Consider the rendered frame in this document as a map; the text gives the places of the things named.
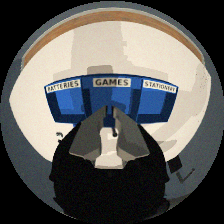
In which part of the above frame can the blue bin with white labels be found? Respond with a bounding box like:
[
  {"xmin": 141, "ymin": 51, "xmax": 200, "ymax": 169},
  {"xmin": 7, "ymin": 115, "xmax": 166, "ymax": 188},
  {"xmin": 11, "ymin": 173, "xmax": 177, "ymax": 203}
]
[{"xmin": 44, "ymin": 73, "xmax": 179, "ymax": 128}]

